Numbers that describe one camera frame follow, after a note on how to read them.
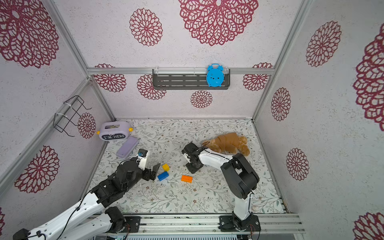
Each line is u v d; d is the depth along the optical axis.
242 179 0.49
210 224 0.76
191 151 0.74
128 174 0.54
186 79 0.94
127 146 1.02
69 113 0.78
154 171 0.67
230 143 0.95
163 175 0.89
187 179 0.87
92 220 0.58
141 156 0.63
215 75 0.88
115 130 1.03
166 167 0.90
